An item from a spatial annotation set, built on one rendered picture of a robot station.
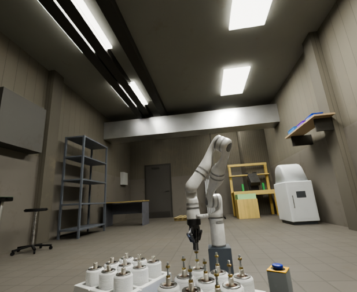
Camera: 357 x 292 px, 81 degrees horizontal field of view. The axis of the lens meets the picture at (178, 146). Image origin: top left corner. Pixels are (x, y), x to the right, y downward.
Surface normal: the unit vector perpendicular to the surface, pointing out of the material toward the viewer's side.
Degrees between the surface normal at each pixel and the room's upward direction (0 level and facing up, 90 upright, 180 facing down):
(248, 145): 90
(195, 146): 90
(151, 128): 90
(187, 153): 90
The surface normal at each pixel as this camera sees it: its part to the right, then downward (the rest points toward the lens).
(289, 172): -0.08, -0.55
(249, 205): -0.08, -0.26
